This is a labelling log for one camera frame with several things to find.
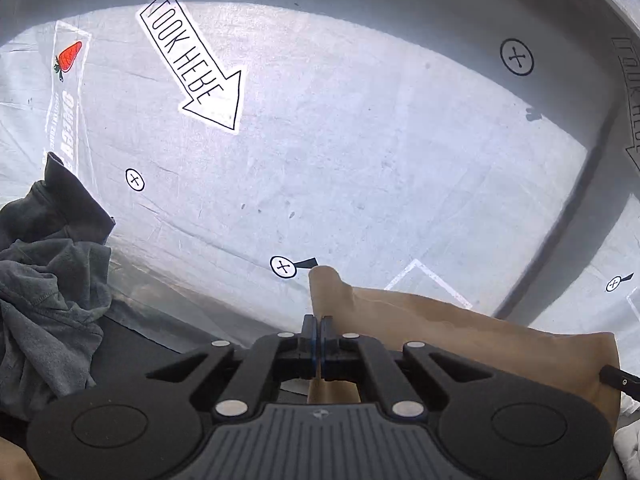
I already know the beige long-sleeve shirt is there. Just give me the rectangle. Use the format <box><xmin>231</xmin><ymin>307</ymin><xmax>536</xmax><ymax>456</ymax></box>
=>
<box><xmin>308</xmin><ymin>266</ymin><xmax>620</xmax><ymax>428</ymax></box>

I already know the white folded cloth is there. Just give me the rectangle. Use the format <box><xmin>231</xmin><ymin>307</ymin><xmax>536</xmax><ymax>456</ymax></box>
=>
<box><xmin>614</xmin><ymin>393</ymin><xmax>640</xmax><ymax>480</ymax></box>

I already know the grey crumpled garment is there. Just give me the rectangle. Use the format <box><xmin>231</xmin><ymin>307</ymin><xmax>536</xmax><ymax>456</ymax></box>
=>
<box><xmin>1</xmin><ymin>154</ymin><xmax>115</xmax><ymax>420</ymax></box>

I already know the white printed backdrop sheet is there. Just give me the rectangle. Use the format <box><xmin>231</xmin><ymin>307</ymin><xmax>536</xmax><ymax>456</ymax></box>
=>
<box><xmin>1</xmin><ymin>0</ymin><xmax>639</xmax><ymax>350</ymax></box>

